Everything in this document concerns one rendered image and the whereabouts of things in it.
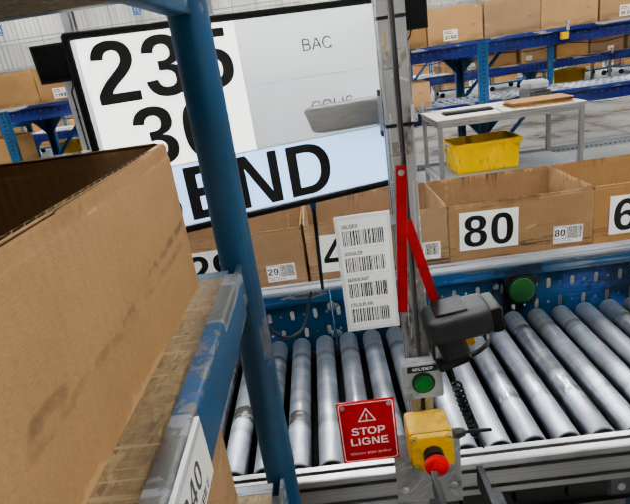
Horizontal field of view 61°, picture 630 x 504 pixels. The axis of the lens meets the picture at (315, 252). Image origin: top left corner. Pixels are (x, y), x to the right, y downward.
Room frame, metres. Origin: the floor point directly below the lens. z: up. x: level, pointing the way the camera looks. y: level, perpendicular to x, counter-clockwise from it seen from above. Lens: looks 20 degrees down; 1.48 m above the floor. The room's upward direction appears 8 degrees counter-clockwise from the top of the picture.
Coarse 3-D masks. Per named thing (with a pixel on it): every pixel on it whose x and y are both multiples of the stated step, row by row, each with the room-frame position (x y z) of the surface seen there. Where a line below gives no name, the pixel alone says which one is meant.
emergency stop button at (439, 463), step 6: (432, 456) 0.68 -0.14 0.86; (438, 456) 0.67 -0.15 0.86; (444, 456) 0.68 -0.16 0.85; (426, 462) 0.67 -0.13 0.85; (432, 462) 0.67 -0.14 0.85; (438, 462) 0.67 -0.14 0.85; (444, 462) 0.67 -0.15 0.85; (426, 468) 0.67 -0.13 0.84; (432, 468) 0.67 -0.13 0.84; (438, 468) 0.67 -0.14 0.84; (444, 468) 0.67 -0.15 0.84; (438, 474) 0.67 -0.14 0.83; (444, 474) 0.67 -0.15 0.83
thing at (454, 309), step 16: (432, 304) 0.76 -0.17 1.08; (448, 304) 0.74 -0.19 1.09; (464, 304) 0.73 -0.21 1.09; (480, 304) 0.72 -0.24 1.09; (496, 304) 0.72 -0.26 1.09; (432, 320) 0.72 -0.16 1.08; (448, 320) 0.71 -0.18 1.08; (464, 320) 0.71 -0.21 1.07; (480, 320) 0.71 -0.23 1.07; (496, 320) 0.71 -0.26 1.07; (432, 336) 0.71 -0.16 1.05; (448, 336) 0.71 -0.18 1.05; (464, 336) 0.71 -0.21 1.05; (448, 352) 0.72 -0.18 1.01; (464, 352) 0.72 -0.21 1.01; (448, 368) 0.72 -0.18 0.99
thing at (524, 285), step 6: (516, 282) 1.28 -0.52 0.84; (522, 282) 1.28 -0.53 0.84; (528, 282) 1.28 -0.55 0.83; (510, 288) 1.29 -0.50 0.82; (516, 288) 1.28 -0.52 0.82; (522, 288) 1.28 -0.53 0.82; (528, 288) 1.28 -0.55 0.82; (534, 288) 1.28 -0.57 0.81; (510, 294) 1.28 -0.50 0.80; (516, 294) 1.28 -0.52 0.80; (522, 294) 1.28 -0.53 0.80; (528, 294) 1.28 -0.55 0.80; (516, 300) 1.28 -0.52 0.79; (522, 300) 1.28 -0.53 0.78
